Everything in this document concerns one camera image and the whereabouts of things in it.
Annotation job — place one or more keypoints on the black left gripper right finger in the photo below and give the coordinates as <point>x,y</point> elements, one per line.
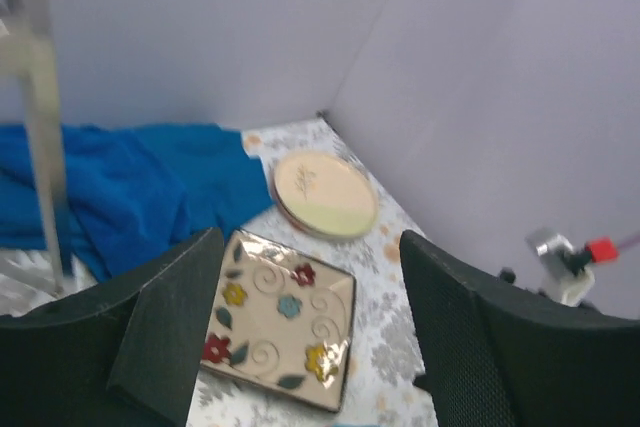
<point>499,355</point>

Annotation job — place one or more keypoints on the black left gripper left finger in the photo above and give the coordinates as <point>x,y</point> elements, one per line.
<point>121,353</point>

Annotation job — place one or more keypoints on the square floral plate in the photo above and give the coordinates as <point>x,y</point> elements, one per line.
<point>281,320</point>

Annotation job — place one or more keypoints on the cream round plate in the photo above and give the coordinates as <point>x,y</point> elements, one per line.
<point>325,194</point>

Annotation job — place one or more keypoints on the steel dish rack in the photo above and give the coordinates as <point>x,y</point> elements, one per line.
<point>28,53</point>

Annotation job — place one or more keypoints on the blue cloth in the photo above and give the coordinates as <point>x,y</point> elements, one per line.
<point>136,192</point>

